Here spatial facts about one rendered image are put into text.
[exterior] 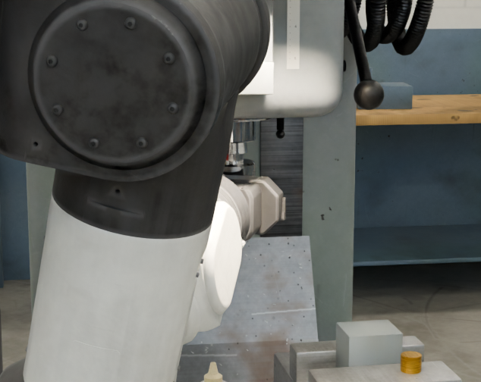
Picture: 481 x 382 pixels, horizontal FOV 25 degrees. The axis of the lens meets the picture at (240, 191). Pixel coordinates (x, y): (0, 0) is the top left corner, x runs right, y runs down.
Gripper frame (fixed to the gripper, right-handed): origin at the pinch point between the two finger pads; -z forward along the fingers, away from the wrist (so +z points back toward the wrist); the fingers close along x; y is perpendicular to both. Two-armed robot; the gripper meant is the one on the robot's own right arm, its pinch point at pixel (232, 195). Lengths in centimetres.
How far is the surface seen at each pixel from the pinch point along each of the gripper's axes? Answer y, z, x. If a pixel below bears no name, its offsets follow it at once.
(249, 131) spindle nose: -7.0, 1.3, -2.0
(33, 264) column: 16.2, -26.9, 34.8
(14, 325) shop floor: 120, -305, 169
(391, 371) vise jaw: 18.3, -1.3, -16.9
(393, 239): 96, -404, 20
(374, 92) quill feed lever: -11.4, 3.3, -14.9
